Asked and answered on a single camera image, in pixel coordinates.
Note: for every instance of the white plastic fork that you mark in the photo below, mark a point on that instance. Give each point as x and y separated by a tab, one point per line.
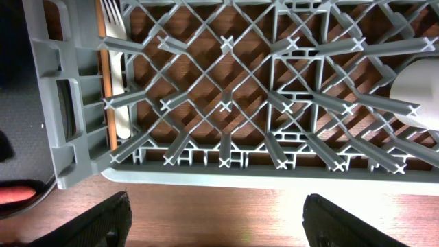
115	28

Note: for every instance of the wooden chopstick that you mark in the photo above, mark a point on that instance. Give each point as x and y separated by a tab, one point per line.
106	78

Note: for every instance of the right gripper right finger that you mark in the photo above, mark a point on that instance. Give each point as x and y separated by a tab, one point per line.
327	224

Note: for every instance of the round black serving tray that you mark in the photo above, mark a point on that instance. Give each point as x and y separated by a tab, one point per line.
25	155

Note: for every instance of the cream white cup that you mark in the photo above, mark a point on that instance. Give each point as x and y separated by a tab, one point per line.
418	83

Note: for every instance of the orange carrot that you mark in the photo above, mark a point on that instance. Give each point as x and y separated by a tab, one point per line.
16	194

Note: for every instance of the grey dishwasher rack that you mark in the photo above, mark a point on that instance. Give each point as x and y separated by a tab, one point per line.
257	94

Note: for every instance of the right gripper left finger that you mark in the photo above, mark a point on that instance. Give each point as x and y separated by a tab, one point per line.
106	224

